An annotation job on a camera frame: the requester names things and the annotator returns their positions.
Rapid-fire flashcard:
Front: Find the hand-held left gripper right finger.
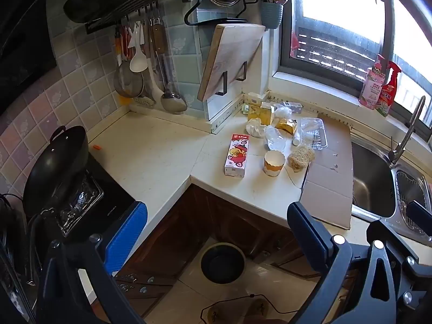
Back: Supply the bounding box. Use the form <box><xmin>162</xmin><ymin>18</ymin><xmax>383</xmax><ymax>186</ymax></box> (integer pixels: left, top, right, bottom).
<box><xmin>287</xmin><ymin>202</ymin><xmax>397</xmax><ymax>324</ymax></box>

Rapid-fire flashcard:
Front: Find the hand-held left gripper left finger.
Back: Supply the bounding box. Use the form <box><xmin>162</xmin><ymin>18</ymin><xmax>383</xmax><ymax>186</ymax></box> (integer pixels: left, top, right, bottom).
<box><xmin>35</xmin><ymin>201</ymin><xmax>148</xmax><ymax>324</ymax></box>

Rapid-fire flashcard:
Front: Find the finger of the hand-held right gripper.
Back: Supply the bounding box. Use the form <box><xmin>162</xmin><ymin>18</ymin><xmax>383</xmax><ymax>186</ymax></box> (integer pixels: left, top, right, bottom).
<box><xmin>407</xmin><ymin>201</ymin><xmax>432</xmax><ymax>231</ymax></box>
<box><xmin>366</xmin><ymin>219</ymin><xmax>432</xmax><ymax>311</ymax></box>

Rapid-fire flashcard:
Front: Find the loofah scrub sponge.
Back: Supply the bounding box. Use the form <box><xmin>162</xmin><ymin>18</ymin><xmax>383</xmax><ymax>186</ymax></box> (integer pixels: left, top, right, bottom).
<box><xmin>286</xmin><ymin>144</ymin><xmax>316</xmax><ymax>173</ymax></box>

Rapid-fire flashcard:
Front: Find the black trash can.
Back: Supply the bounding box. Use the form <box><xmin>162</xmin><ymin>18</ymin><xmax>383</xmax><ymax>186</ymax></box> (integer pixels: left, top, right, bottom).
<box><xmin>200</xmin><ymin>242</ymin><xmax>247</xmax><ymax>284</ymax></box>

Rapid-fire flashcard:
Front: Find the clear plastic tray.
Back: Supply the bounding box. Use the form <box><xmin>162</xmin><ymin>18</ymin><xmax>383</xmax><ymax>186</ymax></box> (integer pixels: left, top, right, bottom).
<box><xmin>299</xmin><ymin>117</ymin><xmax>329</xmax><ymax>150</ymax></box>

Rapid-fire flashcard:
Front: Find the white plastic wrap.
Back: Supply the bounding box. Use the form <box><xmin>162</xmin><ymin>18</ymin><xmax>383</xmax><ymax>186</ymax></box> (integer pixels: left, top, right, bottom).
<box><xmin>265</xmin><ymin>125</ymin><xmax>287</xmax><ymax>152</ymax></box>

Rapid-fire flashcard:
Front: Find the red and white snack box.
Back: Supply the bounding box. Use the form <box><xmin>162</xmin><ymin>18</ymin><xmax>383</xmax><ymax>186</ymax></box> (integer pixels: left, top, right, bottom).
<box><xmin>223</xmin><ymin>134</ymin><xmax>251</xmax><ymax>178</ymax></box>

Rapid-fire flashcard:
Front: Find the yellow snack bag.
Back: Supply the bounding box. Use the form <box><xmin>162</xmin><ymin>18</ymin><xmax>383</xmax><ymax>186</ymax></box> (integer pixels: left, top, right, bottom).
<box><xmin>275</xmin><ymin>118</ymin><xmax>298</xmax><ymax>136</ymax></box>

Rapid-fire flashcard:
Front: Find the yellow carton box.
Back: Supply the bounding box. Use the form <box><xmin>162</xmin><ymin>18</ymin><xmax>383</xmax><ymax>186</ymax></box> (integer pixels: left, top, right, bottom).
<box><xmin>247</xmin><ymin>92</ymin><xmax>276</xmax><ymax>126</ymax></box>

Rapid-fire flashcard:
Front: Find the black glass cooktop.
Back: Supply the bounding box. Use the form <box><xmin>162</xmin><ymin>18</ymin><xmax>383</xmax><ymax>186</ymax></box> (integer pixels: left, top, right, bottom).
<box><xmin>59</xmin><ymin>160</ymin><xmax>136</xmax><ymax>237</ymax></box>

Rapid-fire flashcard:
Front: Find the brown wooden cabinet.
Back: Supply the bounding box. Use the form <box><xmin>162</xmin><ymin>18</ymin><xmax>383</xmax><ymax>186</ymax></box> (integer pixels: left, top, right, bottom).
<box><xmin>114</xmin><ymin>183</ymin><xmax>307</xmax><ymax>313</ymax></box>

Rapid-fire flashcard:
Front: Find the flat cardboard sheet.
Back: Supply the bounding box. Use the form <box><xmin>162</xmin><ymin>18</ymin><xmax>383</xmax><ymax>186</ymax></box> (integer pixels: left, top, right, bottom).
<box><xmin>300</xmin><ymin>117</ymin><xmax>355</xmax><ymax>231</ymax></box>

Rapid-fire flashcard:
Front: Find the stainless steel sink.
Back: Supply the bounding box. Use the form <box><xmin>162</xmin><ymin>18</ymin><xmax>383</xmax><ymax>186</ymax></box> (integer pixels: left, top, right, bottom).
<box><xmin>350</xmin><ymin>133</ymin><xmax>432</xmax><ymax>245</ymax></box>

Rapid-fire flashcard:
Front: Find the steel faucet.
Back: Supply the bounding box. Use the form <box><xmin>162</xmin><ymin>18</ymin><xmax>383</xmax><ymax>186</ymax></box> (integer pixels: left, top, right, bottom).
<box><xmin>388</xmin><ymin>96</ymin><xmax>427</xmax><ymax>167</ymax></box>

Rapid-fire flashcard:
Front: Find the tan slipper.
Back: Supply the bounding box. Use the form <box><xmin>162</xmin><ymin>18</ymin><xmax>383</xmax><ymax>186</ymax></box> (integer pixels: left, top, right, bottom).
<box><xmin>206</xmin><ymin>305</ymin><xmax>237</xmax><ymax>324</ymax></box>
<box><xmin>248</xmin><ymin>298</ymin><xmax>271</xmax><ymax>322</ymax></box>

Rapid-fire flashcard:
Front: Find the black wok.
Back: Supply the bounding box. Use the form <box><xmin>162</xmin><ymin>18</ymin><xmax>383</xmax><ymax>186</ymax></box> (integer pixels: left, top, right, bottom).
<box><xmin>22</xmin><ymin>126</ymin><xmax>90</xmax><ymax>217</ymax></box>

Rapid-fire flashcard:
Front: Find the white plastic bag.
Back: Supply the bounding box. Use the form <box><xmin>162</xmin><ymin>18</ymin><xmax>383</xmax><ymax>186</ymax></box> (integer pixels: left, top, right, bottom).
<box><xmin>273</xmin><ymin>105</ymin><xmax>292</xmax><ymax>121</ymax></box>

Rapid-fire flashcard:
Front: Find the small grey white box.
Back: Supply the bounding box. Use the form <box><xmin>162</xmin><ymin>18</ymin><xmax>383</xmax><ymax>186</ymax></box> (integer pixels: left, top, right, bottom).
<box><xmin>279</xmin><ymin>101</ymin><xmax>304</xmax><ymax>114</ymax></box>

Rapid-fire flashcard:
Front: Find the red spray bottle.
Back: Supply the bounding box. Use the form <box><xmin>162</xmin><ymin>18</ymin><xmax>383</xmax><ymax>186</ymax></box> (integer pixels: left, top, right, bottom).
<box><xmin>375</xmin><ymin>61</ymin><xmax>402</xmax><ymax>118</ymax></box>

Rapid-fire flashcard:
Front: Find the pink detergent bottle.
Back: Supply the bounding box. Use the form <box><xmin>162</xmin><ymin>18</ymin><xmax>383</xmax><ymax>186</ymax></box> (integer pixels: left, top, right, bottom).
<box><xmin>358</xmin><ymin>54</ymin><xmax>387</xmax><ymax>110</ymax></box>

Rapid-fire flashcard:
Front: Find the white slotted spatula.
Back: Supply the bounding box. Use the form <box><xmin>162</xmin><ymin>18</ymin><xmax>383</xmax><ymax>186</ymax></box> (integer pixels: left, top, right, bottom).
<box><xmin>133</xmin><ymin>70</ymin><xmax>157</xmax><ymax>106</ymax></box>

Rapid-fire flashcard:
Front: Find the metal mesh strainer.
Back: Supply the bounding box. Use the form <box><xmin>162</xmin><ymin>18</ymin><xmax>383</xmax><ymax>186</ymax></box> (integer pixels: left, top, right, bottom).
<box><xmin>113</xmin><ymin>29</ymin><xmax>145</xmax><ymax>98</ymax></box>

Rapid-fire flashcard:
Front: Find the white rice paddle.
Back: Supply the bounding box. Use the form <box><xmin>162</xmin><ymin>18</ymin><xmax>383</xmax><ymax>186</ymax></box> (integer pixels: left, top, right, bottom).
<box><xmin>130</xmin><ymin>22</ymin><xmax>149</xmax><ymax>73</ymax></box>

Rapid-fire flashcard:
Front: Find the wooden cutting board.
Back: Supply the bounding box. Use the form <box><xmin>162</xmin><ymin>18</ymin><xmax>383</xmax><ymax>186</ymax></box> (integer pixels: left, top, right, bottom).
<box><xmin>197</xmin><ymin>23</ymin><xmax>266</xmax><ymax>102</ymax></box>

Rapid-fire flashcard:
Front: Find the black range hood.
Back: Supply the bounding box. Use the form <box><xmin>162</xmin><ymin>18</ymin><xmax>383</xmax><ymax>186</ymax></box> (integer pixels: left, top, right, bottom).
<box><xmin>0</xmin><ymin>0</ymin><xmax>59</xmax><ymax>117</ymax></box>

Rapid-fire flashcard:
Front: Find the grey chopstick holder cup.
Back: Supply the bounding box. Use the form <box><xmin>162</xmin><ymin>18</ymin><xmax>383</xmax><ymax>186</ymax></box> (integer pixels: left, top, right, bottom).
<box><xmin>260</xmin><ymin>1</ymin><xmax>284</xmax><ymax>31</ymax></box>

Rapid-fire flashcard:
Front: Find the black frying pan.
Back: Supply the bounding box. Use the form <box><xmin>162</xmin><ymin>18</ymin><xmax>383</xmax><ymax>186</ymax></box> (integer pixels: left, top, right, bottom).
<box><xmin>63</xmin><ymin>0</ymin><xmax>129</xmax><ymax>24</ymax></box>

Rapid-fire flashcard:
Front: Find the sink wire basket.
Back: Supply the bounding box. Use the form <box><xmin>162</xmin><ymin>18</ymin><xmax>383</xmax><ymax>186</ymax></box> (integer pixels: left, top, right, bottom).
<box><xmin>394</xmin><ymin>170</ymin><xmax>430</xmax><ymax>236</ymax></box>

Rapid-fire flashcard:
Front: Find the thin black floor cable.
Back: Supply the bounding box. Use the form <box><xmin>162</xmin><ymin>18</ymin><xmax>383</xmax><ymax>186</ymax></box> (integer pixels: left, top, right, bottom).
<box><xmin>200</xmin><ymin>293</ymin><xmax>288</xmax><ymax>324</ymax></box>

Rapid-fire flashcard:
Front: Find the steel ladle wooden handle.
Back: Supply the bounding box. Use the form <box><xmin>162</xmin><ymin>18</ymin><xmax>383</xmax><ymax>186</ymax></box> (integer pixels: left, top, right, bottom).
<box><xmin>150</xmin><ymin>19</ymin><xmax>188</xmax><ymax>113</ymax></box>

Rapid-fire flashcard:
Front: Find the orange handled utensil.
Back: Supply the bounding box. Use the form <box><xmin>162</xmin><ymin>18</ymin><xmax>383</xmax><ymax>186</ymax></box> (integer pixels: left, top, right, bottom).
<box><xmin>115</xmin><ymin>27</ymin><xmax>124</xmax><ymax>67</ymax></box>

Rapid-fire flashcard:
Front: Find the dark window frame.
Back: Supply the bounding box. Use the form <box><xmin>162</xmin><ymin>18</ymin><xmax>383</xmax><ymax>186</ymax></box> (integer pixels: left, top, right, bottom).
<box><xmin>273</xmin><ymin>0</ymin><xmax>432</xmax><ymax>127</ymax></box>

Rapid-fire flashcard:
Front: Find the black wire pot rack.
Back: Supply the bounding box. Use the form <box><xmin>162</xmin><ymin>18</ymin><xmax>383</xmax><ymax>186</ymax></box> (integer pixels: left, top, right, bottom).
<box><xmin>184</xmin><ymin>0</ymin><xmax>268</xmax><ymax>28</ymax></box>

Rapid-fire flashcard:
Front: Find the black wall rack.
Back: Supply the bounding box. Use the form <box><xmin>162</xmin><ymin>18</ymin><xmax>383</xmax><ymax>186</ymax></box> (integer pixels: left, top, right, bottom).
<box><xmin>84</xmin><ymin>0</ymin><xmax>197</xmax><ymax>35</ymax></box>

